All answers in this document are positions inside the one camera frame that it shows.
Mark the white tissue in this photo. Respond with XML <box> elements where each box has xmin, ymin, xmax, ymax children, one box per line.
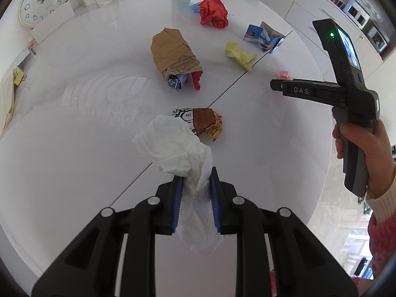
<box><xmin>132</xmin><ymin>114</ymin><xmax>225</xmax><ymax>253</ymax></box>

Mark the folded white card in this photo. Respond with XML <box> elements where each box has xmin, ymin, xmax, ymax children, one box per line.
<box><xmin>31</xmin><ymin>1</ymin><xmax>75</xmax><ymax>39</ymax></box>

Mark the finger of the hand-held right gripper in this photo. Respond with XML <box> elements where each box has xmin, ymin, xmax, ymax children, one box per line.
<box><xmin>270</xmin><ymin>79</ymin><xmax>345</xmax><ymax>102</ymax></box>

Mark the crumpled yellow paper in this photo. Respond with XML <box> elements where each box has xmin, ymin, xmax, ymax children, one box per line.
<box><xmin>224</xmin><ymin>39</ymin><xmax>257</xmax><ymax>72</ymax></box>

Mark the crumpled blue wrapper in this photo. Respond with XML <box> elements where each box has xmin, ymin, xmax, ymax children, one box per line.
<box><xmin>167</xmin><ymin>74</ymin><xmax>188</xmax><ymax>92</ymax></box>

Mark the white cabinet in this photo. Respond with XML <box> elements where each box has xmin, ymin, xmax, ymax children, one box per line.
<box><xmin>284</xmin><ymin>0</ymin><xmax>385</xmax><ymax>79</ymax></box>

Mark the person's right forearm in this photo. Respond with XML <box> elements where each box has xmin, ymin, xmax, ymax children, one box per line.
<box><xmin>366</xmin><ymin>187</ymin><xmax>396</xmax><ymax>289</ymax></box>

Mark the crumpled brown printed wrapper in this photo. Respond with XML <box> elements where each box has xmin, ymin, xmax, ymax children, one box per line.
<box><xmin>172</xmin><ymin>108</ymin><xmax>223</xmax><ymax>140</ymax></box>

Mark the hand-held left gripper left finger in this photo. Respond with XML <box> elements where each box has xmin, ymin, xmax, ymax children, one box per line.
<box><xmin>31</xmin><ymin>176</ymin><xmax>184</xmax><ymax>297</ymax></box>

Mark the small red plastic scrap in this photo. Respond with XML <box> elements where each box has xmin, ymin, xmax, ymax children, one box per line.
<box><xmin>190</xmin><ymin>71</ymin><xmax>204</xmax><ymax>91</ymax></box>

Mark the person's right hand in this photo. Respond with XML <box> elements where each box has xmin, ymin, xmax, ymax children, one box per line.
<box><xmin>332</xmin><ymin>119</ymin><xmax>396</xmax><ymax>199</ymax></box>

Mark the white microwave oven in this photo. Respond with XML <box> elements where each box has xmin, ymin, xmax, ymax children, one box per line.
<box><xmin>343</xmin><ymin>0</ymin><xmax>371</xmax><ymax>27</ymax></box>

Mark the brown paper bag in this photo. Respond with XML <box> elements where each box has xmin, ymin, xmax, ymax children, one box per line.
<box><xmin>150</xmin><ymin>28</ymin><xmax>203</xmax><ymax>82</ymax></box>

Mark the silver countertop appliance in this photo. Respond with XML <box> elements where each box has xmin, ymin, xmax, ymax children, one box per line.
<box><xmin>367</xmin><ymin>23</ymin><xmax>391</xmax><ymax>53</ymax></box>

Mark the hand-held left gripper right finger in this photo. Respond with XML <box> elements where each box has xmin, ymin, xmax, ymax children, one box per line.
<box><xmin>210</xmin><ymin>167</ymin><xmax>359</xmax><ymax>297</ymax></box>

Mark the blue printed carton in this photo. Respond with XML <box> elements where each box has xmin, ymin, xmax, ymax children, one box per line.
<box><xmin>243</xmin><ymin>22</ymin><xmax>287</xmax><ymax>54</ymax></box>

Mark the red paper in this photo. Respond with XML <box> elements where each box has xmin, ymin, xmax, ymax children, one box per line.
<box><xmin>198</xmin><ymin>0</ymin><xmax>230</xmax><ymax>29</ymax></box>

